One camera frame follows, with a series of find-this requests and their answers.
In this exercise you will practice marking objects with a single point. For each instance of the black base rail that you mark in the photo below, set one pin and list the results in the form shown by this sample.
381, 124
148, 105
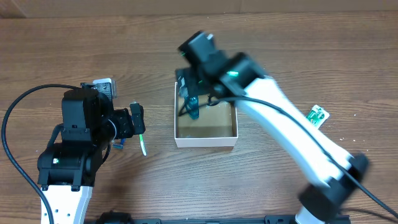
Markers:
126, 218

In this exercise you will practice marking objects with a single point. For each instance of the blue mouthwash bottle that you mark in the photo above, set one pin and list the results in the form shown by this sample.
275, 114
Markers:
191, 106

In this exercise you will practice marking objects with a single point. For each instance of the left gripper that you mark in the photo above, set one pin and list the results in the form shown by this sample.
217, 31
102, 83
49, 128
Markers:
127, 128

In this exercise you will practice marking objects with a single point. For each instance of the green white toothbrush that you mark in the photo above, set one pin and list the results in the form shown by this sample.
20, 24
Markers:
142, 144

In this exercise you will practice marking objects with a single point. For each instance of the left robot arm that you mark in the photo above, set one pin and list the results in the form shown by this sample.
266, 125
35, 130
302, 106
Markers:
79, 147

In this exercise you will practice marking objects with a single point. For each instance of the white cardboard box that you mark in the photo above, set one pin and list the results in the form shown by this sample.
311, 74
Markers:
217, 126

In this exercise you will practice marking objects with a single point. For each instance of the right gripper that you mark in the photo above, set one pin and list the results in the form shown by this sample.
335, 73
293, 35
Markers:
189, 77

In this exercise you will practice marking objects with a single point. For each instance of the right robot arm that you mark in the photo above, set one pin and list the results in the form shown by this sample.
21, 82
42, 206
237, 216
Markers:
332, 172

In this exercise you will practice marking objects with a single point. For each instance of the green white packet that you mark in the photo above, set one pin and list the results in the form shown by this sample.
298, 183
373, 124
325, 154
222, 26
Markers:
317, 116

